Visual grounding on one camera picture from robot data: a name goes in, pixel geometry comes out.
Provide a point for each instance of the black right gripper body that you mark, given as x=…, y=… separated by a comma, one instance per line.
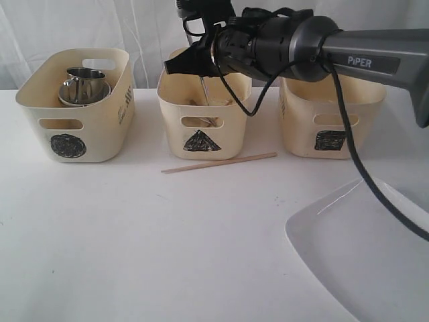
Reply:
x=233, y=48

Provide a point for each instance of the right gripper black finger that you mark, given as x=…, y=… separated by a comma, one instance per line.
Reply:
x=204, y=71
x=180, y=60

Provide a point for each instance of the stainless steel knife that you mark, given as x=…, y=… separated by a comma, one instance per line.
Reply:
x=204, y=89

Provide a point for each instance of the long stainless steel spoon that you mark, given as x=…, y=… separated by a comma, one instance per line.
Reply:
x=194, y=121

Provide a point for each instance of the stainless steel mug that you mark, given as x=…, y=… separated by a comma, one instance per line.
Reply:
x=78, y=93
x=86, y=76

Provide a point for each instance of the white ceramic bowl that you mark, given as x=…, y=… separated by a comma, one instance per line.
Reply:
x=106, y=91

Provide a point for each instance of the white rectangular plate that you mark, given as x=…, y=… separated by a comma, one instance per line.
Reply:
x=372, y=265

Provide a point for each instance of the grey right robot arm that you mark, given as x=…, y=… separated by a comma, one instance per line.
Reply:
x=303, y=46

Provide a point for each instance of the cream bin with triangle mark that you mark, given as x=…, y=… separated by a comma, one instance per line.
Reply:
x=199, y=143

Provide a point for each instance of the white curtain backdrop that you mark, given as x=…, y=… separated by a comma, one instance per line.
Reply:
x=32, y=31

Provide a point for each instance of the cream bin with square mark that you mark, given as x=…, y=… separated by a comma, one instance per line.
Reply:
x=312, y=126

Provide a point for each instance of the cream bin with circle mark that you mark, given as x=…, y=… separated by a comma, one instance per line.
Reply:
x=93, y=133

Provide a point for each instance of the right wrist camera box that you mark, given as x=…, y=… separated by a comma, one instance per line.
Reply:
x=212, y=13

